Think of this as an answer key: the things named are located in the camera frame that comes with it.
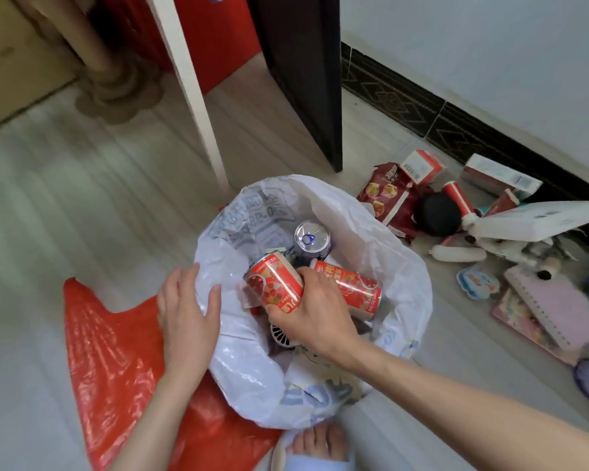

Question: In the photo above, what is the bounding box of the beige wooden cabinet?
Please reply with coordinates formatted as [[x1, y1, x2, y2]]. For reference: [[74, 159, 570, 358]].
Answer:
[[0, 0, 79, 135]]

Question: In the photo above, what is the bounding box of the person's right hand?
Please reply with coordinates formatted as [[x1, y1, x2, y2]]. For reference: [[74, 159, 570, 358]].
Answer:
[[264, 267, 362, 370]]

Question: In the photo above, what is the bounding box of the blue cartoon small tin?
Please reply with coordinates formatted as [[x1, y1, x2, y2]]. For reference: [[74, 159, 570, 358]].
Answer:
[[456, 266, 501, 301]]

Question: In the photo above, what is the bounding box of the black round ball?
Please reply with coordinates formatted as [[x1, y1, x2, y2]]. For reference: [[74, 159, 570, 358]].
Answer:
[[414, 192, 462, 237]]

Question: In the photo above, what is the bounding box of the person's right forearm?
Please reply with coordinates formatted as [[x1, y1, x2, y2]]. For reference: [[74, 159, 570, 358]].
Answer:
[[333, 338, 589, 471]]

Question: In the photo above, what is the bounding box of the red snack bag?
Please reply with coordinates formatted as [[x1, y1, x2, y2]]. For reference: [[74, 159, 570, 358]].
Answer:
[[357, 162, 423, 241]]

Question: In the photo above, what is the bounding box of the red pink packet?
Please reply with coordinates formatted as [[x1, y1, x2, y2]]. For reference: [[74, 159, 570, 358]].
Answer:
[[491, 288, 582, 366]]

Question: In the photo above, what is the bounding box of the small red squeeze tube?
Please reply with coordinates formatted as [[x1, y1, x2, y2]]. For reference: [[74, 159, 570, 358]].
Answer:
[[483, 188, 521, 217]]

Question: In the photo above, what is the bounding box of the white pointed tip tube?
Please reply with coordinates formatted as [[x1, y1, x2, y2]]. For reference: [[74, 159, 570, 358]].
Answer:
[[431, 245, 488, 264]]

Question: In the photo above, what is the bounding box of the red plastic bag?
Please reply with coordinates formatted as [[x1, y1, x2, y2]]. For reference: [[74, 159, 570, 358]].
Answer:
[[62, 277, 283, 471]]

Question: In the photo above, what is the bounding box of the person's left hand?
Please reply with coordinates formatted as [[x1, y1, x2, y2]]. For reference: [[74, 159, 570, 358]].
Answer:
[[156, 262, 223, 384]]

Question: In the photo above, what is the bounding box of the beige perforated strap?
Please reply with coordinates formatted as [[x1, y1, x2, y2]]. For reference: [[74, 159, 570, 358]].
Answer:
[[270, 436, 288, 471]]

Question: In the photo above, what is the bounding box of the person's left forearm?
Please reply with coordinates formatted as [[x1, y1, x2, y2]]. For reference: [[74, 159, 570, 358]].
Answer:
[[109, 372, 217, 471]]

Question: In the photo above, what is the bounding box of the white metal folding stand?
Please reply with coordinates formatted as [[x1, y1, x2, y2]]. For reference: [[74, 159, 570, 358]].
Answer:
[[145, 0, 230, 192]]

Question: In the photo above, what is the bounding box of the long white box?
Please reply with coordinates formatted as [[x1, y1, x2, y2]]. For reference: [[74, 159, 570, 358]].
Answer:
[[469, 200, 589, 243]]

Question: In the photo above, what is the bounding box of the red white small carton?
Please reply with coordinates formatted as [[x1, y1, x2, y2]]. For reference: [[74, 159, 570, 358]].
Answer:
[[400, 149, 446, 186]]

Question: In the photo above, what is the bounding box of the lavender left slipper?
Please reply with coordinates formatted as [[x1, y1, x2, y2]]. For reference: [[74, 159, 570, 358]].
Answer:
[[270, 434, 357, 471]]

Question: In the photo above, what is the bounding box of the red cardboard box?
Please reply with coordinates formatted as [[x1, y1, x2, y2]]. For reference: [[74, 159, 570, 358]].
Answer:
[[98, 0, 262, 94]]

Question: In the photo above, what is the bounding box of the cardboard cat scratching post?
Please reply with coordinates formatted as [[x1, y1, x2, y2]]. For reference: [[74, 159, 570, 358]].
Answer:
[[22, 0, 164, 124]]

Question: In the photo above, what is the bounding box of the pink spiral notebook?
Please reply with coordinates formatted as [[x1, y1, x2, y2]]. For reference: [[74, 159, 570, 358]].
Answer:
[[503, 264, 589, 351]]

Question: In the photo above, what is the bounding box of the small cream dark-tipped bottle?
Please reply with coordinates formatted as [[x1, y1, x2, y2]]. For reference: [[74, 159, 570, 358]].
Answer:
[[537, 257, 563, 281]]

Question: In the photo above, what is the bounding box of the white printed plastic bag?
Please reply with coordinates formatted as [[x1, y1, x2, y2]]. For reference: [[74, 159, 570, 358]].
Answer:
[[194, 174, 434, 431]]

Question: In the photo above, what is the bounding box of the red tube white cap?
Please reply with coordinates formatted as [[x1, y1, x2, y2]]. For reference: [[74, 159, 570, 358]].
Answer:
[[441, 181, 480, 230]]

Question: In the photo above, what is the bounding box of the chrome black round mini fan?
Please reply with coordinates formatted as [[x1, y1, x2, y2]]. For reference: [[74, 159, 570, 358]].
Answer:
[[270, 324, 298, 349]]

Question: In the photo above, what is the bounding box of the white green barcode box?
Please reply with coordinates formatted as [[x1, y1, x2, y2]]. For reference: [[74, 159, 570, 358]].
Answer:
[[461, 153, 544, 200]]

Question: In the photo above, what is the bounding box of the black leaning board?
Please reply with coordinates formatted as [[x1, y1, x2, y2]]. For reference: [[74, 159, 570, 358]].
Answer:
[[245, 0, 344, 173]]

